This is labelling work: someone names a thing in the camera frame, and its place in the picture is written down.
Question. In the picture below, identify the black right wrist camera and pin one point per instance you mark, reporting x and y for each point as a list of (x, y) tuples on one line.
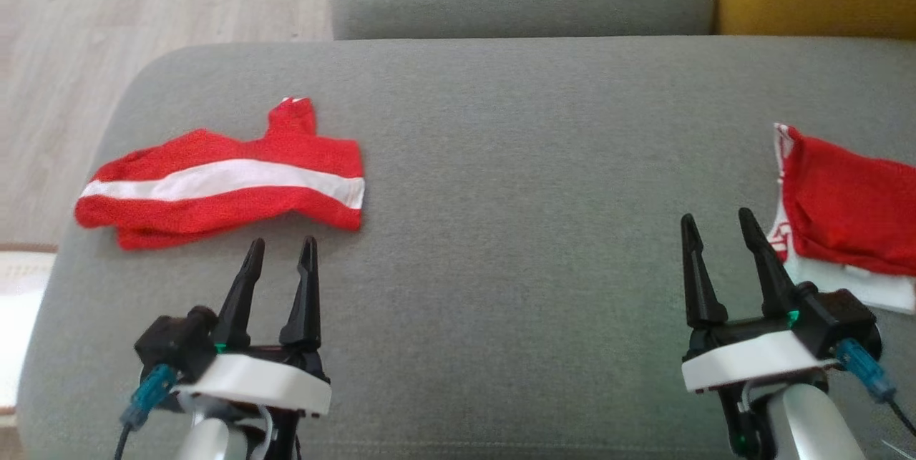
[(837, 320)]

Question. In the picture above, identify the large grey sofa ottoman cushion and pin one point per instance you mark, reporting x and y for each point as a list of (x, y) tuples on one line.
[(501, 267)]

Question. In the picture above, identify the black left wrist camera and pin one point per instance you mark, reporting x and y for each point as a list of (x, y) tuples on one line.
[(175, 345)]

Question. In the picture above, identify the red shorts white stripe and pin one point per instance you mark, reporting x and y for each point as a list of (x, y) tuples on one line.
[(215, 213)]

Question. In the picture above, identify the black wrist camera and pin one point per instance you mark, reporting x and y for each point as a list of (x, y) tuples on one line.
[(175, 345), (837, 320)]

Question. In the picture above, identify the red basketball jersey white sleeves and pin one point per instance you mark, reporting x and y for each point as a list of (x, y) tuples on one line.
[(851, 209)]

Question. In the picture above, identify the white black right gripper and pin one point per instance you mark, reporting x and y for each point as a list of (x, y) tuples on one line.
[(751, 360)]

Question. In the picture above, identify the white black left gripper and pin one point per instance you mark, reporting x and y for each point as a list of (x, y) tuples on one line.
[(265, 381)]

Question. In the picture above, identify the white floor mat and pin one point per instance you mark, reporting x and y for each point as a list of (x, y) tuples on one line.
[(18, 331)]

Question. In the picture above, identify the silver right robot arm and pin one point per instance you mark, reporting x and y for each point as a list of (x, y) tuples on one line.
[(816, 424)]

